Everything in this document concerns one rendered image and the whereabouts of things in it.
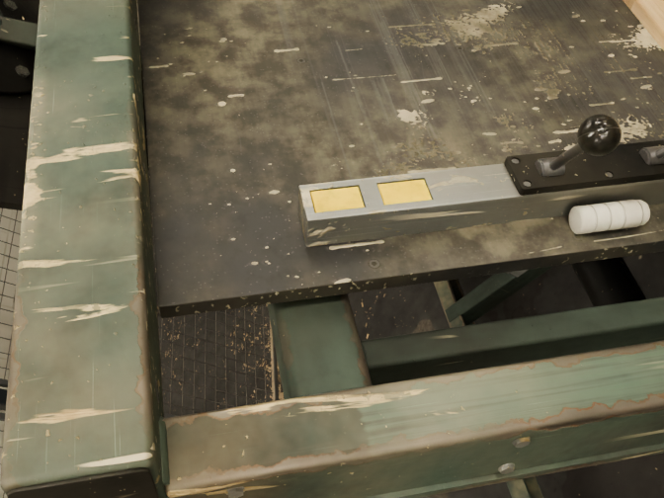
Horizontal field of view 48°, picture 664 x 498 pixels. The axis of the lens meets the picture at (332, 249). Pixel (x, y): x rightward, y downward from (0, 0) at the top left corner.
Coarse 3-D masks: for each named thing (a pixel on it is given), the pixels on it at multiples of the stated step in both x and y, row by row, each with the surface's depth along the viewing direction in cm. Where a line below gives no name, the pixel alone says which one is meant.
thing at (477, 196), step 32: (448, 192) 75; (480, 192) 76; (512, 192) 76; (576, 192) 77; (608, 192) 78; (640, 192) 79; (320, 224) 73; (352, 224) 74; (384, 224) 75; (416, 224) 76; (448, 224) 77; (480, 224) 78
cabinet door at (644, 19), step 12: (624, 0) 108; (636, 0) 105; (648, 0) 105; (660, 0) 105; (636, 12) 105; (648, 12) 103; (660, 12) 103; (648, 24) 103; (660, 24) 101; (660, 36) 101
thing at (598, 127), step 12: (588, 120) 66; (600, 120) 65; (612, 120) 65; (588, 132) 66; (600, 132) 65; (612, 132) 65; (576, 144) 70; (588, 144) 66; (600, 144) 65; (612, 144) 65; (564, 156) 72; (540, 168) 76; (552, 168) 76; (564, 168) 76
